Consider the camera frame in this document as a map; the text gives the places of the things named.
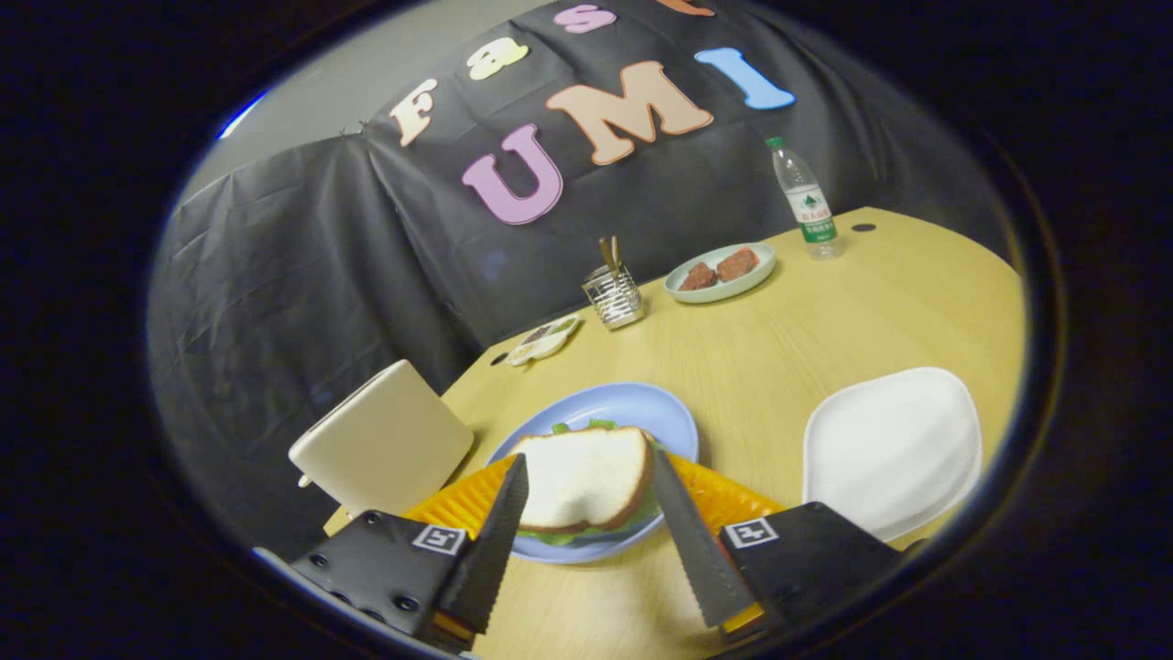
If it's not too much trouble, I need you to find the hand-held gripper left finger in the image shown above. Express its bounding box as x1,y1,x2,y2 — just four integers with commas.
290,452,531,654

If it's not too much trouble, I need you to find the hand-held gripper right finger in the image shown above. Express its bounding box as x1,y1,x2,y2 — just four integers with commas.
651,447,904,645

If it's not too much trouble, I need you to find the brown-crust bread slice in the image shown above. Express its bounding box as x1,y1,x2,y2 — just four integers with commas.
509,425,655,534

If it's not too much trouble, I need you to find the green lettuce leaf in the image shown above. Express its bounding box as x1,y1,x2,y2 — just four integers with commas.
518,418,663,548

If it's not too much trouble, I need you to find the white toaster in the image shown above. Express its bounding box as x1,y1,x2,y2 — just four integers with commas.
288,358,476,519

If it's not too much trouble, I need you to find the blue round plate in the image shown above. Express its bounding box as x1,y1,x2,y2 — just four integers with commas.
486,381,700,565

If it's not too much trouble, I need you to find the white divided condiment dish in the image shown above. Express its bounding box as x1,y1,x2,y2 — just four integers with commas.
505,313,582,368

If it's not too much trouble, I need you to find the white square plate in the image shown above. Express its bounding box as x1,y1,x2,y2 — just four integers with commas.
803,367,983,544

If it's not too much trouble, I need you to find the pale green oval plate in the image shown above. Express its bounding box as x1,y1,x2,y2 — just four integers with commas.
663,242,777,304

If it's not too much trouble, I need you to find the clear utensil holder cup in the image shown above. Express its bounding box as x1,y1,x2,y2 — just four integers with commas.
582,264,646,331

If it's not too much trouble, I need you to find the black backdrop cloth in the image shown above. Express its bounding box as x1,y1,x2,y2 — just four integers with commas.
147,0,1018,560

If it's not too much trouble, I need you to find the clear water bottle green cap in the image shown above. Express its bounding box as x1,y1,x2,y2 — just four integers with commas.
766,137,842,261

